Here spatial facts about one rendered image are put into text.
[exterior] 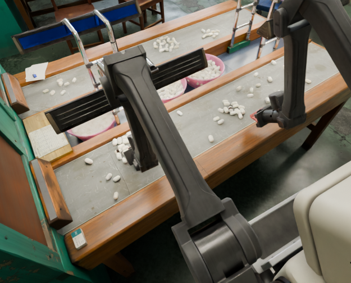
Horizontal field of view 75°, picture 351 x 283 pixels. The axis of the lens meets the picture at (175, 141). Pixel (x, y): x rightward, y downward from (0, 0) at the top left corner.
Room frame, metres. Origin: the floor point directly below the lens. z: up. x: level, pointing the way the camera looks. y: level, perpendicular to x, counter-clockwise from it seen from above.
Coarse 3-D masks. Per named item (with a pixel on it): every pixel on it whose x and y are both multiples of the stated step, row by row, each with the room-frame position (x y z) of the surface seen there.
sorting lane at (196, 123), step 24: (312, 48) 1.38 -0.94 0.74; (264, 72) 1.14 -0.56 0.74; (312, 72) 1.12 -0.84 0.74; (336, 72) 1.11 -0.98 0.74; (216, 96) 0.96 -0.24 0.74; (240, 96) 0.95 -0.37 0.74; (264, 96) 0.94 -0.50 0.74; (192, 120) 0.79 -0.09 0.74; (240, 120) 0.77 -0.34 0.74; (120, 144) 0.65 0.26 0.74; (192, 144) 0.63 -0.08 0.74; (216, 144) 0.63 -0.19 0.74; (72, 168) 0.53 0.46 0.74; (96, 168) 0.53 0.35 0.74; (120, 168) 0.52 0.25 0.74; (72, 192) 0.42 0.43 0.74; (96, 192) 0.41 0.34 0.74; (120, 192) 0.41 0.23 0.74; (72, 216) 0.32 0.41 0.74
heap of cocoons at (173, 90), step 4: (180, 80) 1.10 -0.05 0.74; (172, 84) 1.08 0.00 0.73; (176, 84) 1.07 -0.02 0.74; (180, 84) 1.08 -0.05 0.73; (164, 88) 1.04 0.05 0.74; (168, 88) 1.05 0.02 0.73; (172, 88) 1.03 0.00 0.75; (176, 88) 1.05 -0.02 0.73; (180, 88) 1.03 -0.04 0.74; (160, 92) 1.03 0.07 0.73; (164, 92) 1.00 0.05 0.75; (168, 92) 1.02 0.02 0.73; (172, 92) 1.00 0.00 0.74; (176, 92) 1.01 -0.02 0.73; (180, 92) 1.00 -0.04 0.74; (160, 96) 0.98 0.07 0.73; (164, 96) 0.97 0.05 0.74; (168, 96) 0.97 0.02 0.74; (172, 96) 0.99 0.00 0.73
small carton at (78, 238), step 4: (72, 232) 0.24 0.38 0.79; (76, 232) 0.24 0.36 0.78; (80, 232) 0.24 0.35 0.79; (72, 236) 0.23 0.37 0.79; (76, 236) 0.23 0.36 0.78; (80, 236) 0.23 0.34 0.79; (84, 236) 0.23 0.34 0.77; (76, 240) 0.22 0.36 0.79; (80, 240) 0.21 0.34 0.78; (84, 240) 0.21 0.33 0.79; (76, 244) 0.20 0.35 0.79; (80, 244) 0.20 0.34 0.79; (84, 244) 0.20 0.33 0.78; (76, 248) 0.19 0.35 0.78
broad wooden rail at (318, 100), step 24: (312, 96) 0.89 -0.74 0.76; (336, 96) 0.91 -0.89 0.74; (312, 120) 0.85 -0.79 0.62; (240, 144) 0.60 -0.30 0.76; (264, 144) 0.63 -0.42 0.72; (216, 168) 0.48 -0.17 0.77; (240, 168) 0.57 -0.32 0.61; (144, 192) 0.39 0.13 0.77; (168, 192) 0.39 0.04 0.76; (96, 216) 0.31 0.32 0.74; (120, 216) 0.30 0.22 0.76; (144, 216) 0.30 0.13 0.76; (168, 216) 0.34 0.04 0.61; (72, 240) 0.22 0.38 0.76; (96, 240) 0.22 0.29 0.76; (120, 240) 0.23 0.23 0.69; (96, 264) 0.17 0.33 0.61
